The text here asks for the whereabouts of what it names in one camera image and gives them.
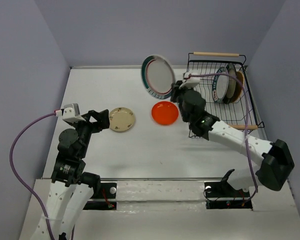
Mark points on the white plate teal red rim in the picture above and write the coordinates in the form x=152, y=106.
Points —
x=157, y=76

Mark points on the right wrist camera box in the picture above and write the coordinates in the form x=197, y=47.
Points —
x=190, y=80

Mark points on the black rimmed beige plate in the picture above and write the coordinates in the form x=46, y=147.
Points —
x=231, y=83

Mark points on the orange plate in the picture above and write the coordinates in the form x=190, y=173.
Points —
x=164, y=113

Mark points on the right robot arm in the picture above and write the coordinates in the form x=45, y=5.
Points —
x=270, y=163

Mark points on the woven bamboo round plate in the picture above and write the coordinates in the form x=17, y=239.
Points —
x=239, y=86

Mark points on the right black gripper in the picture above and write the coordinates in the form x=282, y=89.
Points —
x=176, y=90

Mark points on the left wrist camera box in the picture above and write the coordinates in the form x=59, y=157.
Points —
x=71, y=113

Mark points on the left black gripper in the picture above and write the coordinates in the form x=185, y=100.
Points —
x=102, y=122

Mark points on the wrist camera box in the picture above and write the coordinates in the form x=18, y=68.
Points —
x=190, y=80
x=71, y=113

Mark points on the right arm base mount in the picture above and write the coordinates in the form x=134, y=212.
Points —
x=218, y=198

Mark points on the small cream floral plate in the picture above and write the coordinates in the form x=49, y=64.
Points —
x=121, y=119

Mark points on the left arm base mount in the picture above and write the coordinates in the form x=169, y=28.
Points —
x=105, y=199

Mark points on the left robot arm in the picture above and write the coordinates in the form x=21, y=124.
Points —
x=71, y=187

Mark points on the black wire dish rack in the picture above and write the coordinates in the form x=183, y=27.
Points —
x=236, y=113

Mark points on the teal rim Hao Wei plate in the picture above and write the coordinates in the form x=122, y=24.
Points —
x=220, y=84

